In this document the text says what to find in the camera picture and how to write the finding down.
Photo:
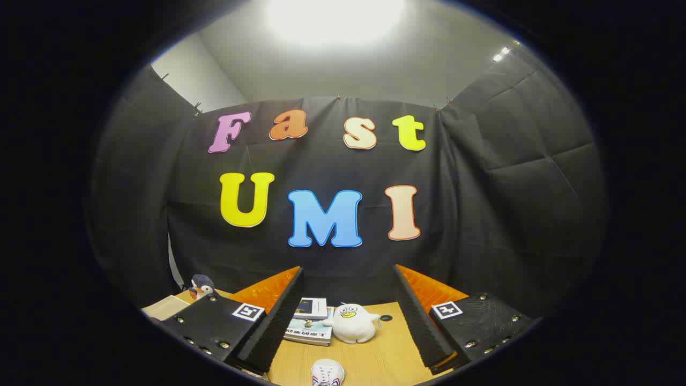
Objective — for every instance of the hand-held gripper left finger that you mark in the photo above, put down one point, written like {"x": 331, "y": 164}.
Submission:
{"x": 278, "y": 321}

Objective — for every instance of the white canvas shoe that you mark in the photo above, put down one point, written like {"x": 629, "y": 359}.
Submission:
{"x": 327, "y": 373}

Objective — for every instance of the grey penguin plush toy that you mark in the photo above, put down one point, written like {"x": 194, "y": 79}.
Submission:
{"x": 202, "y": 287}

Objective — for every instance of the book with night photo cover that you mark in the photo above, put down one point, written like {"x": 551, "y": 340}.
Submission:
{"x": 312, "y": 309}

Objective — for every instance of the white duck plush toy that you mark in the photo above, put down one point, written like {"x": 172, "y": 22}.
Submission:
{"x": 351, "y": 324}

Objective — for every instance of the small ceiling light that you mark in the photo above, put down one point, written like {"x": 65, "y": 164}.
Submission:
{"x": 501, "y": 54}

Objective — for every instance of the cream fabric storage box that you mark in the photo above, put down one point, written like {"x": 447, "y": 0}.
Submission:
{"x": 165, "y": 307}

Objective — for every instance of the large ceiling light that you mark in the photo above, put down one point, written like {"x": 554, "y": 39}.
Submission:
{"x": 335, "y": 19}

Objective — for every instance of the book with pale illustrated cover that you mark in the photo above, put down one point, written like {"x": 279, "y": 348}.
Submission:
{"x": 308, "y": 332}

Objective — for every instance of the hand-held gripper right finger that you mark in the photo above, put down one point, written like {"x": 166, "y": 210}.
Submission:
{"x": 420, "y": 321}

